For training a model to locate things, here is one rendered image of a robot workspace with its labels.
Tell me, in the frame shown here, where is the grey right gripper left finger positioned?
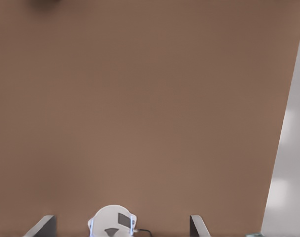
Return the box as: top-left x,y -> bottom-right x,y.
23,215 -> 57,237

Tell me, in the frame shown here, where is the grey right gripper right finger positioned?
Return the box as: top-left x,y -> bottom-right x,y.
189,214 -> 212,237

